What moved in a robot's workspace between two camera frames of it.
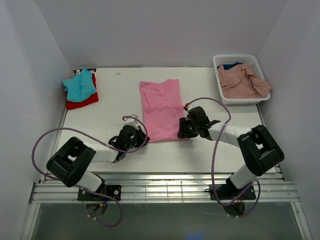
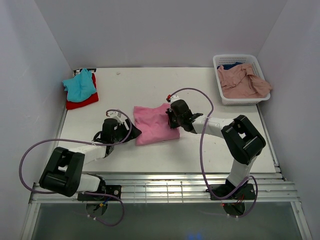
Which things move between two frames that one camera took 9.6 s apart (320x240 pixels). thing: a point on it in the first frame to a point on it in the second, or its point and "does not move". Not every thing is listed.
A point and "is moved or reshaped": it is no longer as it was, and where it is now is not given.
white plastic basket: (219, 59) does not move
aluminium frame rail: (165, 188) does not move
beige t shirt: (239, 81) does not move
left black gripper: (141, 135) to (135, 132)
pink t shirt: (162, 109) is moved or reshaped
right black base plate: (228, 191) does not move
